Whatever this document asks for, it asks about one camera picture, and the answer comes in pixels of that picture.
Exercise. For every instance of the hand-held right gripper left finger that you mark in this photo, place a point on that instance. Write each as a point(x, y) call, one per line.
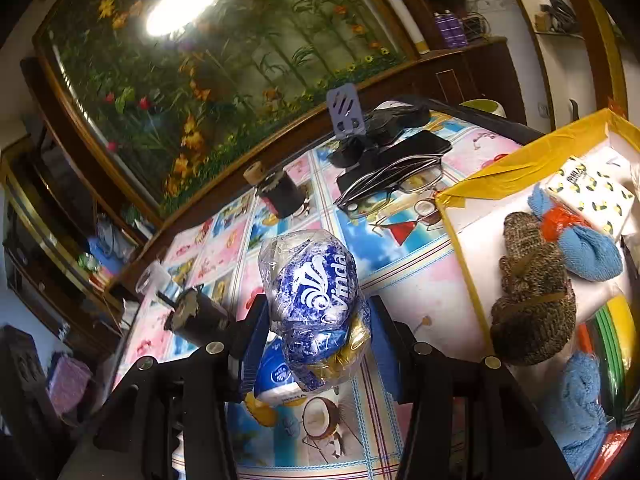
point(255, 347)

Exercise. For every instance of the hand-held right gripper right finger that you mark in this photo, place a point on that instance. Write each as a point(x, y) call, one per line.
point(387, 355)

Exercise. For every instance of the gold foil wrapper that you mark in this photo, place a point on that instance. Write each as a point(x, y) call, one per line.
point(352, 345)

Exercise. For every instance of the blue white plastic bag bundle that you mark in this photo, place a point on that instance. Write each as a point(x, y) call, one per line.
point(305, 280)

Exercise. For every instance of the brown knitted cloth roll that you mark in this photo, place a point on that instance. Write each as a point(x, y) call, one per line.
point(530, 310)

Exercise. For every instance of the blue towel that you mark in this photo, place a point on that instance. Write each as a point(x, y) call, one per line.
point(575, 410)

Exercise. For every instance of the yellow cardboard box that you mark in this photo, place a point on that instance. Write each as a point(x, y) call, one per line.
point(500, 170)

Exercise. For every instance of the blue towel roll orange band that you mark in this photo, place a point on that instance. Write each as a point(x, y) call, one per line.
point(590, 255)

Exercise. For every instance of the bag of green orange tubes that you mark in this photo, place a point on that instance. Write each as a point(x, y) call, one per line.
point(617, 330)

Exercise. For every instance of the white tissue pack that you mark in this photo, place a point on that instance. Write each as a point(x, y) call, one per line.
point(590, 185)

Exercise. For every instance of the blue white tissue packet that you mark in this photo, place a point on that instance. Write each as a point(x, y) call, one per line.
point(272, 372)

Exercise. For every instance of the black cylindrical motor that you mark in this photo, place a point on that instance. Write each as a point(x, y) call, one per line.
point(200, 317)

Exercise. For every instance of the fruit print tablecloth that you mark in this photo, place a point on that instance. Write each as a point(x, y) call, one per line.
point(400, 270)

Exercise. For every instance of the clear plastic cup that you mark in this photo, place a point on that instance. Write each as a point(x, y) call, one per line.
point(152, 277)

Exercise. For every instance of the black jar with wooden stopper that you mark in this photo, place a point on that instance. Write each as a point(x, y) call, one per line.
point(282, 195)

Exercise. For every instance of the pink cloth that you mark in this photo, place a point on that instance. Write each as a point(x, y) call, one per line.
point(67, 382)

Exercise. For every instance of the black smartphone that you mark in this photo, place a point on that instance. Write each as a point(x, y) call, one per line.
point(415, 147)

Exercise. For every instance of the black device with phone stand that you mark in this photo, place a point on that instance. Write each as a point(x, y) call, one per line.
point(395, 117)

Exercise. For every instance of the purple phone stand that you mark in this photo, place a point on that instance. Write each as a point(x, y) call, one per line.
point(344, 105)

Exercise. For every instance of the fish tank with artificial plants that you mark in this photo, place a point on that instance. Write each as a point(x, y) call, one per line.
point(225, 85)

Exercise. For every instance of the white bucket green lid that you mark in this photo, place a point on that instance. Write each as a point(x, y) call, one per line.
point(482, 106)

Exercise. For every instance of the brown wooden cabinet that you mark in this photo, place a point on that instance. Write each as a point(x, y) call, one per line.
point(450, 80)

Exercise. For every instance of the purple spray can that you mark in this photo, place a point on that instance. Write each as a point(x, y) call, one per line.
point(456, 30)
point(441, 30)

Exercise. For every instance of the red plastic bag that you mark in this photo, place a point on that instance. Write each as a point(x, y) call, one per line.
point(613, 102)

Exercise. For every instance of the rolled white paper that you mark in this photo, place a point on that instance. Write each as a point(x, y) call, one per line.
point(405, 15)

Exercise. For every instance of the black frame eyeglasses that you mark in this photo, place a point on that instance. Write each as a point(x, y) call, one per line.
point(390, 172)

